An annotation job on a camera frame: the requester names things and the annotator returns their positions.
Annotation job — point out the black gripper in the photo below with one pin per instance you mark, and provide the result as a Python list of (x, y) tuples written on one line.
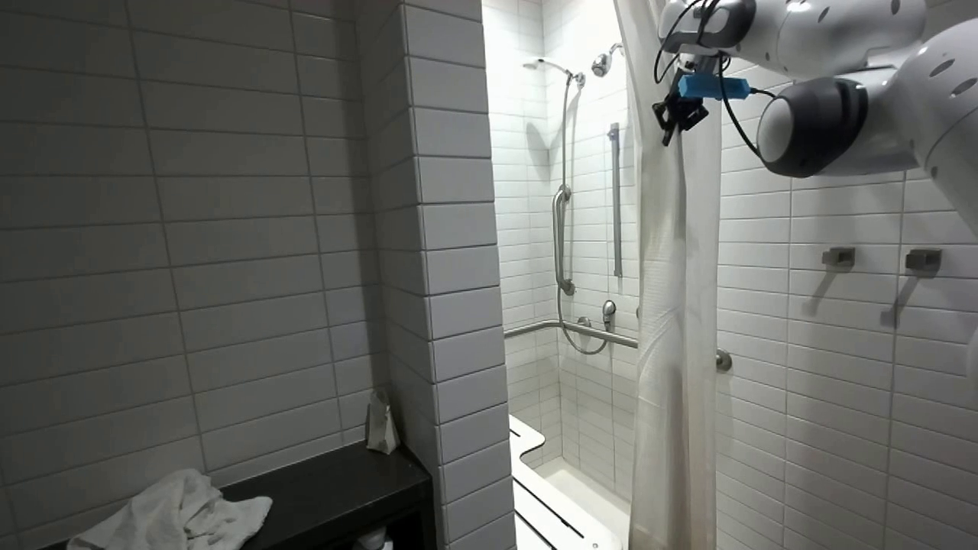
[(689, 112)]

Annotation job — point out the white dotted shower curtain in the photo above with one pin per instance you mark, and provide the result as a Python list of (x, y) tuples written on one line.
[(677, 356)]

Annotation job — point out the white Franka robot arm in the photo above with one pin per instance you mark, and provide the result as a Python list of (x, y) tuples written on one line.
[(916, 92)]

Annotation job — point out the chrome fixed shower head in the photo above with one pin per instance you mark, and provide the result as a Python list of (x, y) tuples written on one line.
[(603, 61)]

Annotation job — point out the vertical metal grab bar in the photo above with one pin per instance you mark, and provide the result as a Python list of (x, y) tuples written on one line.
[(614, 202)]

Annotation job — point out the chrome hand shower head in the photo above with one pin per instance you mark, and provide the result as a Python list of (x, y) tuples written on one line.
[(553, 67)]

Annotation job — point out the chrome shower valve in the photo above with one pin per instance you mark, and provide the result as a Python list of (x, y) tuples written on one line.
[(608, 311)]

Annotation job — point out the horizontal metal grab bar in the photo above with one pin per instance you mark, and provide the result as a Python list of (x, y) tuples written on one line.
[(570, 332)]

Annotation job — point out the white slotted shower seat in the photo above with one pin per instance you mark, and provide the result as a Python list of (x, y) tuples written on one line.
[(553, 477)]

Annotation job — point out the black shelf unit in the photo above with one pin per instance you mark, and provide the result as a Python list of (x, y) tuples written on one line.
[(326, 490)]

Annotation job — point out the white crumpled towel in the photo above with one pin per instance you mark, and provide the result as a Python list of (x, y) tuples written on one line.
[(171, 513)]

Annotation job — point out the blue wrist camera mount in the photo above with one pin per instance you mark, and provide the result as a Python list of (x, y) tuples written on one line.
[(708, 82)]

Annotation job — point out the metal wall hook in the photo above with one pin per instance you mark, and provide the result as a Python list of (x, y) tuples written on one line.
[(925, 264), (839, 256)]

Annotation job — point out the round metal wall flange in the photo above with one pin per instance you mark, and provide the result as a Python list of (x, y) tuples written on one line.
[(721, 360)]

